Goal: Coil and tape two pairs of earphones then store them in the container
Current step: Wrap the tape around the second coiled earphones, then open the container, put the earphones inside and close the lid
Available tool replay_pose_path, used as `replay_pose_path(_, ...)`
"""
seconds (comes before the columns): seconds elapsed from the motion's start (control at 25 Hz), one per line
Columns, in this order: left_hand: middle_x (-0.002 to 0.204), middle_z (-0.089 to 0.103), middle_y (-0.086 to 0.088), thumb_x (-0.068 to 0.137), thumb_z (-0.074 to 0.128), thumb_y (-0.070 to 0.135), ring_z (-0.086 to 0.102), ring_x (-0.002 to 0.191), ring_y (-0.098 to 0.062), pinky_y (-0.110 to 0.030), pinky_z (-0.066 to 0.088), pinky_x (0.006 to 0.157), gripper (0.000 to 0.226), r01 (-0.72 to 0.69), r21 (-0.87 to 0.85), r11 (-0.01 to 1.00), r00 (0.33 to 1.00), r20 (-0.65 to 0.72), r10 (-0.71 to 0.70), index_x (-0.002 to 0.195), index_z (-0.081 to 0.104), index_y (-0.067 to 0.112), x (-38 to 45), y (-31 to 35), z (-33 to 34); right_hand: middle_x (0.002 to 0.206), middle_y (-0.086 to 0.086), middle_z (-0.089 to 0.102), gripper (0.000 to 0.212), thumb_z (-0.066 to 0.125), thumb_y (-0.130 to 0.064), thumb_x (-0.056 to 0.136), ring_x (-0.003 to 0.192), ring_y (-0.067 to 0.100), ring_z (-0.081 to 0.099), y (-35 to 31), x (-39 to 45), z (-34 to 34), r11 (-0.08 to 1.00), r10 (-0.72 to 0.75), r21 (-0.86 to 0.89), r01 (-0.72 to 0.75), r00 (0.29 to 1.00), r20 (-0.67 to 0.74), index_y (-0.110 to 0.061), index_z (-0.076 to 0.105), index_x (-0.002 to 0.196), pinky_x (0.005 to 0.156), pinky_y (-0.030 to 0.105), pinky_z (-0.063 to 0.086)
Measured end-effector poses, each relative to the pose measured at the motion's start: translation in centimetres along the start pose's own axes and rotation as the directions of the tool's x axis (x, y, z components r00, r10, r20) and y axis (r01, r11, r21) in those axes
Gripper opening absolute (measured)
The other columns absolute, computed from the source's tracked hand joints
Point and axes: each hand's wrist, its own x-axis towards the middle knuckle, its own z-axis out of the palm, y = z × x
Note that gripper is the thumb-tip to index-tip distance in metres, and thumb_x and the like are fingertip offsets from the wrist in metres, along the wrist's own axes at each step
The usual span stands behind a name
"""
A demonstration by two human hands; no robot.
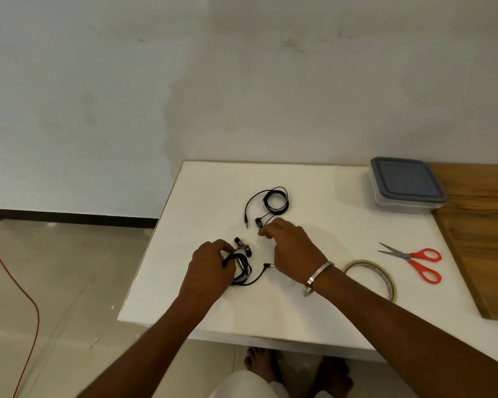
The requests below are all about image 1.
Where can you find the person's left hand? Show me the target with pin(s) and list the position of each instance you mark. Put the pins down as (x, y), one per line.
(207, 273)

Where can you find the person's right hand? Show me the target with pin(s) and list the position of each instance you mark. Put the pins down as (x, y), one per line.
(294, 248)

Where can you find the clear tape roll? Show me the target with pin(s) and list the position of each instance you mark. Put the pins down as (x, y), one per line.
(388, 277)

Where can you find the container with grey lid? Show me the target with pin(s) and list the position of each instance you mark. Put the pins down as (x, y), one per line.
(404, 182)

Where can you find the person's left forearm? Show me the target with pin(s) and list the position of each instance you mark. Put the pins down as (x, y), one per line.
(141, 352)

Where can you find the person's right forearm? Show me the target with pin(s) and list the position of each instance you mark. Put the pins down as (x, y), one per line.
(419, 339)

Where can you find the person's left foot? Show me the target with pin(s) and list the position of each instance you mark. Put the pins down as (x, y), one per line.
(261, 362)

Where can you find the person's foot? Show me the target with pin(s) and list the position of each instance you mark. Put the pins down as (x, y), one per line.
(334, 377)
(261, 362)

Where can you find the person's white trousers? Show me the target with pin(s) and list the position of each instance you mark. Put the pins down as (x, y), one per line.
(249, 387)

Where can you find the person's right foot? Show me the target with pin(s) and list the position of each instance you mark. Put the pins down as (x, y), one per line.
(334, 377)

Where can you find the black skirting board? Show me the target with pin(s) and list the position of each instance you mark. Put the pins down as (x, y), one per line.
(74, 218)

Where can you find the brown wooden board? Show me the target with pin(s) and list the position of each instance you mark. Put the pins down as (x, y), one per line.
(481, 244)

